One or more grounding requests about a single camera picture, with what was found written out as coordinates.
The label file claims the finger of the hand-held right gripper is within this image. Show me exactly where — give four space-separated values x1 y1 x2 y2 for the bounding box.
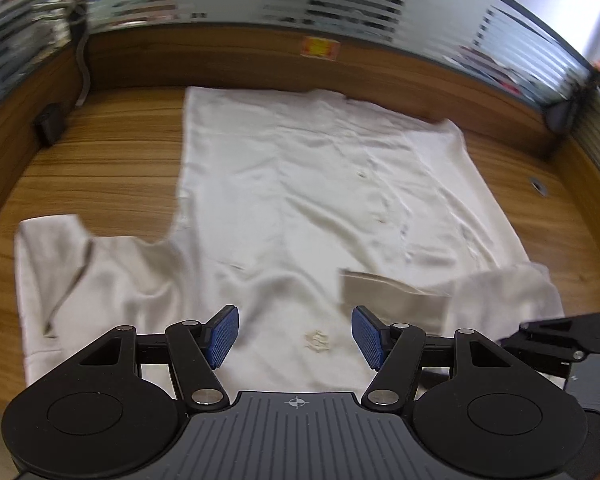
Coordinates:
500 312 600 378

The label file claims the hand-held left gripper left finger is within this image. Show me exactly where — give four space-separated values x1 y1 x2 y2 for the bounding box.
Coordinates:
80 304 240 409

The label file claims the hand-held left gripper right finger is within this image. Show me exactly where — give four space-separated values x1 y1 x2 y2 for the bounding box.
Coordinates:
351 305 511 411

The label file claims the white shirt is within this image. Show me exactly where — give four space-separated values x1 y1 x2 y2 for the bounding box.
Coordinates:
14 85 566 396

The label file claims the grey corner holder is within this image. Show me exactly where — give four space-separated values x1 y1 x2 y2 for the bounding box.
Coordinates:
545 99 581 134

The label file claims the black power adapter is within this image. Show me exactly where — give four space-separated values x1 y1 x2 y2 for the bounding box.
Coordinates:
34 102 67 147

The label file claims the red yellow sticker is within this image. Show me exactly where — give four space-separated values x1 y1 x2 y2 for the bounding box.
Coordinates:
300 35 342 62

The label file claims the grey cable bundle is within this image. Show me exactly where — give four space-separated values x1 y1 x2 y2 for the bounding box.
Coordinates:
27 0 108 108

